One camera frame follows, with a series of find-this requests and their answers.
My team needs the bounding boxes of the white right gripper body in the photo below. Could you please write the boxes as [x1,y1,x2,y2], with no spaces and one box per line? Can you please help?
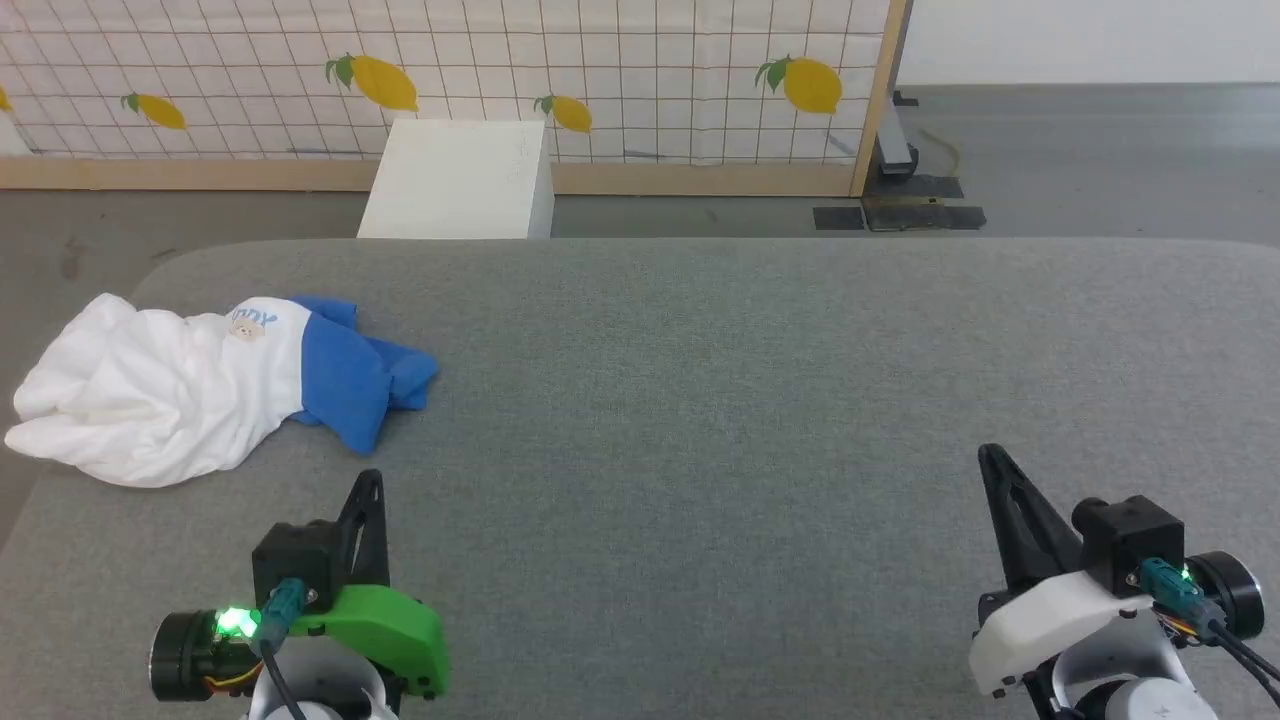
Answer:
[966,570,1168,698]

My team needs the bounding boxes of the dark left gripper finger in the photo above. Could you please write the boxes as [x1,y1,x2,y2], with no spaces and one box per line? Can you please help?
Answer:
[362,470,390,588]
[339,470,374,588]

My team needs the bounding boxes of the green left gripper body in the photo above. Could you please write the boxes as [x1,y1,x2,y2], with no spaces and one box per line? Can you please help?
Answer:
[288,583,451,698]

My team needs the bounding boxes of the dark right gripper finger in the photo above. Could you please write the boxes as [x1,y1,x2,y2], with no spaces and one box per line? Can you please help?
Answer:
[989,444,1083,583]
[977,444,1047,592]

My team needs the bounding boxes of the white and blue garment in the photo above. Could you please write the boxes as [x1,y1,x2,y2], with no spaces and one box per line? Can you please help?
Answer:
[5,293,441,489]

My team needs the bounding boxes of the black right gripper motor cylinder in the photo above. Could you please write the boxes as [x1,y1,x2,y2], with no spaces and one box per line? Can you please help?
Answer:
[1188,550,1267,641]

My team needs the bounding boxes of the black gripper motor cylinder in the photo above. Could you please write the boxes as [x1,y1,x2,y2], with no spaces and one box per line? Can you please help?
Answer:
[150,610,263,703]
[1188,550,1267,641]

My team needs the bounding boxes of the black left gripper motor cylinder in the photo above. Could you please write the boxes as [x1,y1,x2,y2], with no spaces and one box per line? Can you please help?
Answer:
[150,610,263,703]

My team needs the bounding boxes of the grey fabric table cover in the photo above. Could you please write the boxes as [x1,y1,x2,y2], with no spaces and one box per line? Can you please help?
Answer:
[0,237,1280,720]

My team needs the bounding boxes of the black floor tape patch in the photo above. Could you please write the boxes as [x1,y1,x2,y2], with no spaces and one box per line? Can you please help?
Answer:
[812,174,987,233]

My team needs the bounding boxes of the white rectangular box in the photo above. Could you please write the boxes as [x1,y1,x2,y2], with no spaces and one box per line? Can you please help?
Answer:
[357,119,555,241]

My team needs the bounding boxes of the grey metal partition foot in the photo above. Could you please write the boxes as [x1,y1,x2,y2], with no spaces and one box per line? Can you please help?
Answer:
[874,92,921,183]

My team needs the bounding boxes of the lemon pattern partition panel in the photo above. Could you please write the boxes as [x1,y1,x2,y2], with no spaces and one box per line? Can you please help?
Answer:
[0,0,910,198]

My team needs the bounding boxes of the lemon print grid partition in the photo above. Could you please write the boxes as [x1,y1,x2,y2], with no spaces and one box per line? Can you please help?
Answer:
[0,0,893,164]

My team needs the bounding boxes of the left black cable teal connector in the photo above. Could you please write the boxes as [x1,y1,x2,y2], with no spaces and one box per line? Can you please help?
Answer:
[255,578,311,720]

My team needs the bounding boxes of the black cable teal connector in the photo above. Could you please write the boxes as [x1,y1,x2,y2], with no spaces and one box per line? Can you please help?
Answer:
[1140,557,1280,706]
[255,578,311,720]

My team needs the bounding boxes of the right black cable teal connector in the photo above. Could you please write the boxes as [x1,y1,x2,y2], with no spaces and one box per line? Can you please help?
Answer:
[1140,557,1280,706]

